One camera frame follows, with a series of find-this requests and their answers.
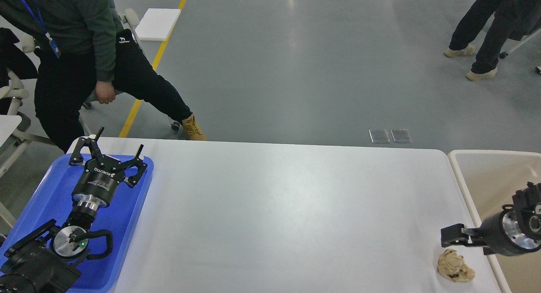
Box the metal floor plate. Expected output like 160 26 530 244
391 129 413 143
369 129 390 143

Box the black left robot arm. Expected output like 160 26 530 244
1 133 153 293

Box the beige plastic bin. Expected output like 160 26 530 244
448 150 541 293

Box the white foam board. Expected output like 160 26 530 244
135 8 181 42

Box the person in black trousers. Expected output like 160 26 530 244
444 0 540 81

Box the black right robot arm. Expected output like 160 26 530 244
440 182 541 257

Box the blue plastic tray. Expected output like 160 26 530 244
1 154 154 293

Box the blue id badge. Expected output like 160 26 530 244
47 37 61 58

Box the right metal floor plate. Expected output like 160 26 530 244
391 129 413 143

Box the white office chair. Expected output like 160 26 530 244
0 29 55 175

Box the left metal floor plate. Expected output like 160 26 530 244
369 129 390 143

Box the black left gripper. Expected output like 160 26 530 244
68 127 148 208

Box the person in green sweater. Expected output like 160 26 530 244
1 0 207 152

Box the beige paper ball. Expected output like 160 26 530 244
437 249 476 282

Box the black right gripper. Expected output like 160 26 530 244
440 210 540 257

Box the seated person's hand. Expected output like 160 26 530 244
94 81 116 104

